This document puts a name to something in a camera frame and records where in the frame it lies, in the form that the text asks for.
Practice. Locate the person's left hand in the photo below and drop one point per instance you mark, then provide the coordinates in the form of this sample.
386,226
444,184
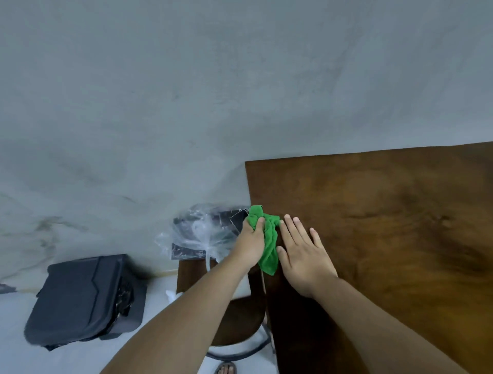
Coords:
250,244

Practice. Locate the person's right hand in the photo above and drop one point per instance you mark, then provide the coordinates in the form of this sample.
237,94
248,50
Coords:
306,264

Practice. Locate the green cloth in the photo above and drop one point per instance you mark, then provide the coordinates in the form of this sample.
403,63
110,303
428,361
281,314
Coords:
269,254

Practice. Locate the person's right forearm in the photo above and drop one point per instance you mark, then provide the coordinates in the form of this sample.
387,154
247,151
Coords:
377,335

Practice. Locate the person's left forearm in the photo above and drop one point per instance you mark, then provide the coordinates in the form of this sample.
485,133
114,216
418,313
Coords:
185,323

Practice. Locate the person's left foot in sandal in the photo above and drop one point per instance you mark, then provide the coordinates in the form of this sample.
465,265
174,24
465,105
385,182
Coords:
225,368

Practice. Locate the black smartphone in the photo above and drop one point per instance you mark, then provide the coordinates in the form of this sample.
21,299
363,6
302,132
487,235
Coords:
238,221

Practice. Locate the clear plastic bag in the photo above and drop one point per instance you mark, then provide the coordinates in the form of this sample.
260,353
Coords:
196,231

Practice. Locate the wooden stool black metal legs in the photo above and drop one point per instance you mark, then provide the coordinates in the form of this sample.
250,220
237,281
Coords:
242,316

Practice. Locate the brown wooden table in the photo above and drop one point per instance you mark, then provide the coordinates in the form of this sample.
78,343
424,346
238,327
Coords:
385,231

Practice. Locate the white spray bottle green collar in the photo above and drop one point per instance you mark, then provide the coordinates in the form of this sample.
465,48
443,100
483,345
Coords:
173,296

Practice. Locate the black plastic case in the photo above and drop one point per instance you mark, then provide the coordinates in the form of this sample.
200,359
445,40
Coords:
81,296

